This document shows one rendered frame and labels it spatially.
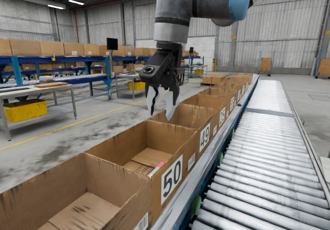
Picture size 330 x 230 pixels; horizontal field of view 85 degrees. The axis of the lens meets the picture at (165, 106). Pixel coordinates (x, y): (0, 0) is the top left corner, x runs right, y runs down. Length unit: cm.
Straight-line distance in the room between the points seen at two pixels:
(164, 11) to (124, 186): 51
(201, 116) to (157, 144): 41
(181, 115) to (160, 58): 88
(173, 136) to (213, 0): 64
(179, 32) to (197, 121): 88
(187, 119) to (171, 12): 93
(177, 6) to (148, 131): 68
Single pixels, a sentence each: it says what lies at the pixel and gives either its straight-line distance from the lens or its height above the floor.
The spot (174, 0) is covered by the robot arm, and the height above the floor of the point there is 150.
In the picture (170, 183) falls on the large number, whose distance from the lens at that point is 68.
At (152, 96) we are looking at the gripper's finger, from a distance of 53.
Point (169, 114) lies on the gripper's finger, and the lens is 51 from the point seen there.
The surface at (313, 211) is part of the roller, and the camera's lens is 109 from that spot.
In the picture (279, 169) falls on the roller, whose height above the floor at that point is 74.
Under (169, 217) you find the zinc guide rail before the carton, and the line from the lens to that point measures 66.
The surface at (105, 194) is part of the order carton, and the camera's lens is 73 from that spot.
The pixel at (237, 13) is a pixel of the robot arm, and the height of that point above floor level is 147.
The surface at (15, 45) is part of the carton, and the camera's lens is 517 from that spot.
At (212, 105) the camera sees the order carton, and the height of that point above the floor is 96.
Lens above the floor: 138
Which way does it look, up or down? 16 degrees down
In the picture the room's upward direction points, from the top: straight up
